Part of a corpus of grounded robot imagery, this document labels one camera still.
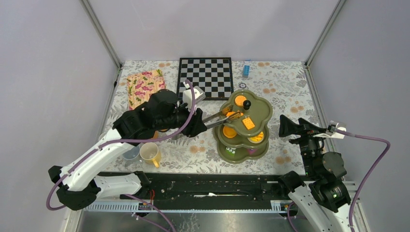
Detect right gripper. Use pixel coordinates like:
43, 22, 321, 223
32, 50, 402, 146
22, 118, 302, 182
278, 114, 327, 176

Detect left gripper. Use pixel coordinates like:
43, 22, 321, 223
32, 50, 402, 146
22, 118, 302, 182
156, 99, 208, 137

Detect yellow fruit tart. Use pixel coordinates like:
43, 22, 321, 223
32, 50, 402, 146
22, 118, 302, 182
248, 131, 264, 144

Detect square orange cracker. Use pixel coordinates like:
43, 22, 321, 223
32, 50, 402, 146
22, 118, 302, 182
242, 117, 255, 130

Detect green three-tier serving stand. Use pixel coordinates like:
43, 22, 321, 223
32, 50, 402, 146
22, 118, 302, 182
212, 89, 273, 164

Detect metal serving tongs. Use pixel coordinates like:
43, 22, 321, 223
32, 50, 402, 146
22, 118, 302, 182
202, 105, 235, 129

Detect round waffle biscuit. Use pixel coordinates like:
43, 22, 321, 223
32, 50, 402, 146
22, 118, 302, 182
234, 95, 247, 107

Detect orange fish pastry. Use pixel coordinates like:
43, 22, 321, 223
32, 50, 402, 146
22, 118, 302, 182
226, 111, 243, 121

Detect orange round bun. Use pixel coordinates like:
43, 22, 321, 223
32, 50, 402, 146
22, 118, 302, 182
222, 126, 237, 139

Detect green kiwi cake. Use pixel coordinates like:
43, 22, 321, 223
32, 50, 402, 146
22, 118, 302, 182
225, 147, 236, 157

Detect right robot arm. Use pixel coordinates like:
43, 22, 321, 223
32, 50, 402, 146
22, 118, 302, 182
277, 115, 351, 232

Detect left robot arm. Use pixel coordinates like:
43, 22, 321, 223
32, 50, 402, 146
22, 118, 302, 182
48, 87, 207, 210

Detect floral pastry tray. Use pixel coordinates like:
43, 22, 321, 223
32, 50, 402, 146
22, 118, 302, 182
126, 69, 166, 110

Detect grey blue cup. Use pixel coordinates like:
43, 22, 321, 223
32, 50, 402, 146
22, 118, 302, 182
122, 146, 140, 160

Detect black white chessboard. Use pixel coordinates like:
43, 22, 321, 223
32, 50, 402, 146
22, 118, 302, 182
176, 57, 234, 100

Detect blue rectangular block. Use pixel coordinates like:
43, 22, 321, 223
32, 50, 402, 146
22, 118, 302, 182
242, 65, 250, 78

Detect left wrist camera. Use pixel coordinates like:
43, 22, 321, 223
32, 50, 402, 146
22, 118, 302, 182
182, 81, 205, 111

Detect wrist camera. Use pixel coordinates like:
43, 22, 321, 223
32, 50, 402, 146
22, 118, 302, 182
182, 81, 205, 111
313, 120, 346, 139

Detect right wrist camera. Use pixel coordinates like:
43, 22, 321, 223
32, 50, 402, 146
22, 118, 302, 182
313, 120, 346, 139

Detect yellow handled mug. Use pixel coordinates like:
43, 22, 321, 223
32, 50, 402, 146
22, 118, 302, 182
139, 142, 161, 168

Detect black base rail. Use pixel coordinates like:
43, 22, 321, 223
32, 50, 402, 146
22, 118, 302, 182
88, 171, 321, 212

